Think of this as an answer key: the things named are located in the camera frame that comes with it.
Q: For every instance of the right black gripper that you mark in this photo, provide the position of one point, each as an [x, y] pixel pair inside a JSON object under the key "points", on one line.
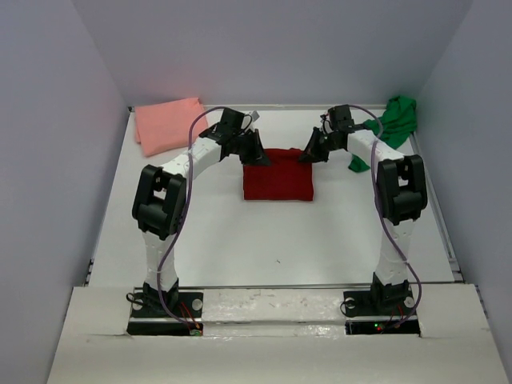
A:
{"points": [[311, 149]]}

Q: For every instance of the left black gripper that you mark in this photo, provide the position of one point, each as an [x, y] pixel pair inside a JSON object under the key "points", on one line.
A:
{"points": [[258, 157]]}

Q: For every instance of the red t shirt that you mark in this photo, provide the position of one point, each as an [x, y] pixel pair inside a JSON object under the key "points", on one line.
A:
{"points": [[286, 179]]}

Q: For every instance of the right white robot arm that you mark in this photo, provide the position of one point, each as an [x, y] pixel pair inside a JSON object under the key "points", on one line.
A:
{"points": [[400, 197]]}

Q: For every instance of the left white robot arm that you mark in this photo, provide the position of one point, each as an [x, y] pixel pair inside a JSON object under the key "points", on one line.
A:
{"points": [[162, 202]]}

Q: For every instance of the green t shirt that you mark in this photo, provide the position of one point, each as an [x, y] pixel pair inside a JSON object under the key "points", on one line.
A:
{"points": [[399, 122]]}

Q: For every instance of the folded pink t shirt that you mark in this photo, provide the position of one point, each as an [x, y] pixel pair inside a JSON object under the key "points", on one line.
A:
{"points": [[165, 126]]}

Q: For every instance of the white front cover board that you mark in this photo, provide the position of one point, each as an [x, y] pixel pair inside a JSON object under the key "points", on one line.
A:
{"points": [[278, 336]]}

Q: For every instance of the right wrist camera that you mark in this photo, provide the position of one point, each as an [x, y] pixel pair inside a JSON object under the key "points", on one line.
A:
{"points": [[340, 118]]}

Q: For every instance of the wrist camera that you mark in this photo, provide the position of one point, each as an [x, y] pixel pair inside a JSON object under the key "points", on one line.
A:
{"points": [[233, 121], [340, 118]]}

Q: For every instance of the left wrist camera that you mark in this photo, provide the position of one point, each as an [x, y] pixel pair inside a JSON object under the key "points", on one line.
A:
{"points": [[233, 121]]}

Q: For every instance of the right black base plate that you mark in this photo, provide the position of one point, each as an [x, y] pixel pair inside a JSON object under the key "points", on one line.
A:
{"points": [[363, 317]]}

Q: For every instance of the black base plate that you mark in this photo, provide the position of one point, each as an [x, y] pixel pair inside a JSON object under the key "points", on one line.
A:
{"points": [[149, 318], [363, 317]]}

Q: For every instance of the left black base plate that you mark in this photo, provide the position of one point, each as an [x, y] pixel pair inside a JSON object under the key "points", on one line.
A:
{"points": [[149, 318]]}

